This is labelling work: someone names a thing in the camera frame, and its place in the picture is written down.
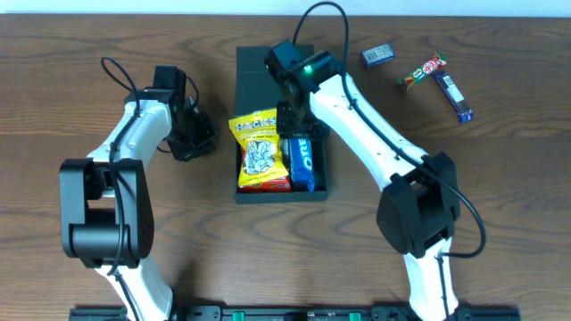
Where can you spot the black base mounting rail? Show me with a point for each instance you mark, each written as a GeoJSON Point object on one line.
{"type": "Point", "coordinates": [377, 313]}

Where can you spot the dark green gift box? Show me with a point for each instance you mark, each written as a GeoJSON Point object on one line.
{"type": "Point", "coordinates": [257, 90]}

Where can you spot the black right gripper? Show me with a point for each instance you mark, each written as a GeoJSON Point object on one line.
{"type": "Point", "coordinates": [302, 129]}

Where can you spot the yellow Hacks candy bag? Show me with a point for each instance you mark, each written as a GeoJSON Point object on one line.
{"type": "Point", "coordinates": [263, 158]}

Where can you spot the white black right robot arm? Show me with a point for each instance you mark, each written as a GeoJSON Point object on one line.
{"type": "Point", "coordinates": [415, 213]}

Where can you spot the dark blue wafer bar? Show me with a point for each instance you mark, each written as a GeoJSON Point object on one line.
{"type": "Point", "coordinates": [455, 97]}

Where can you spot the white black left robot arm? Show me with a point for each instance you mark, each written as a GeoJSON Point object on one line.
{"type": "Point", "coordinates": [106, 212]}

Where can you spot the red green chocolate bar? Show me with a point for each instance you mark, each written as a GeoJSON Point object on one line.
{"type": "Point", "coordinates": [418, 74]}

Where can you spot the blue Oreo cookie pack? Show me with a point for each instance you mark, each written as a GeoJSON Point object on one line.
{"type": "Point", "coordinates": [301, 163]}

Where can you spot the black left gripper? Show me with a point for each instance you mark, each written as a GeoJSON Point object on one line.
{"type": "Point", "coordinates": [193, 135]}

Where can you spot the red snack bag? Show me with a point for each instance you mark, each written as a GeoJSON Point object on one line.
{"type": "Point", "coordinates": [278, 185]}

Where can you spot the small blue candy box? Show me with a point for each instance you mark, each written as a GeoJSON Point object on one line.
{"type": "Point", "coordinates": [377, 55]}

